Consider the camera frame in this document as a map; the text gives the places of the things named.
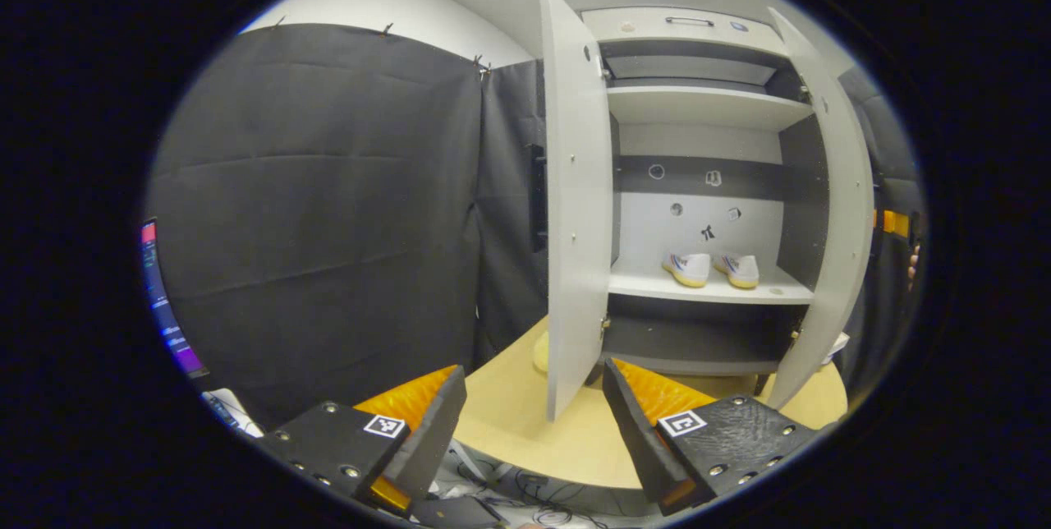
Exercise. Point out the white cabinet door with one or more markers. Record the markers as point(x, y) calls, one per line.
point(846, 225)
point(579, 225)

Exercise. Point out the small white booklet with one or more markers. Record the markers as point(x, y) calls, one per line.
point(836, 347)

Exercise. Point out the white cabinet drawer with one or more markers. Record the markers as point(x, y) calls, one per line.
point(698, 39)

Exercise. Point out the white striped shoe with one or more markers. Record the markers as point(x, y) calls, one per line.
point(739, 269)
point(690, 266)

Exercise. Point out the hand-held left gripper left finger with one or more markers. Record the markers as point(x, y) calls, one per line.
point(431, 439)

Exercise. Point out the computer monitor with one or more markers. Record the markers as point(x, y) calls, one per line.
point(164, 307)

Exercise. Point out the yellow pineapple plush toy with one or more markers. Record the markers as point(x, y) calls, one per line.
point(541, 355)

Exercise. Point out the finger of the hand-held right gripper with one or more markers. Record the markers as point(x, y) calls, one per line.
point(893, 223)

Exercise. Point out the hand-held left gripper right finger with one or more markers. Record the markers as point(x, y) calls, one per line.
point(636, 439)

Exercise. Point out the white shoe cabinet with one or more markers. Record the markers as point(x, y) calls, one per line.
point(698, 106)

